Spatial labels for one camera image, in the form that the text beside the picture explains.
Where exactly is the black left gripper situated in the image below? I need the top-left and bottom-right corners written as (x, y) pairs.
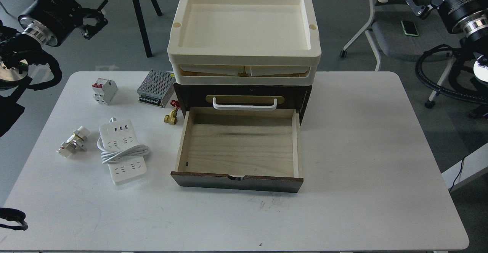
top-left (18, 0), bottom-right (108, 47)

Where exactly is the white drawer handle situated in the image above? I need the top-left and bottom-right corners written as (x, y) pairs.
top-left (212, 97), bottom-right (278, 111)

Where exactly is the black cable bottom left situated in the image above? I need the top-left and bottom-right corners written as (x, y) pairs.
top-left (0, 208), bottom-right (29, 231)

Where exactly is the white red circuit breaker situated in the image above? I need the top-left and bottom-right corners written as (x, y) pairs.
top-left (92, 78), bottom-right (117, 105)

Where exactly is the white side table edge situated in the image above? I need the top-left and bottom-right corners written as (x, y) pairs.
top-left (441, 144), bottom-right (488, 192)

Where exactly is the metal mesh power supply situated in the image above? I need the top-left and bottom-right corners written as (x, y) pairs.
top-left (136, 70), bottom-right (175, 108)

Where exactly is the cream plastic stacked tray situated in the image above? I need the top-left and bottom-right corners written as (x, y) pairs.
top-left (167, 0), bottom-right (322, 85)

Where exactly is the brass valve red handle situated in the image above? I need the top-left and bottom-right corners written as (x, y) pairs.
top-left (164, 100), bottom-right (181, 125)

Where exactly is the white metal pipe fitting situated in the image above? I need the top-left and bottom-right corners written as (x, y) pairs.
top-left (56, 126), bottom-right (90, 158)

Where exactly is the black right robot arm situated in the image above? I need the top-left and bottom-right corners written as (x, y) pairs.
top-left (405, 0), bottom-right (488, 83)

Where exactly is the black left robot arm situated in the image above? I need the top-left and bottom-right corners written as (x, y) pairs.
top-left (0, 0), bottom-right (108, 135)

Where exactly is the green cased smartphone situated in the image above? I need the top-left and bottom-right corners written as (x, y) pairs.
top-left (400, 20), bottom-right (419, 37)

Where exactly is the black table legs background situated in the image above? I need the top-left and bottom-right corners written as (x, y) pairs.
top-left (127, 0), bottom-right (163, 58)

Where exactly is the white power strip with cable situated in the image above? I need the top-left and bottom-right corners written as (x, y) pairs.
top-left (96, 118), bottom-right (149, 185)

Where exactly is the open wooden drawer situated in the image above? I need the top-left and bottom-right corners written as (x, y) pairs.
top-left (171, 107), bottom-right (304, 193)

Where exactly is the black corrugated cable hose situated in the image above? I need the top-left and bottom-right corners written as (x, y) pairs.
top-left (415, 44), bottom-right (488, 105)

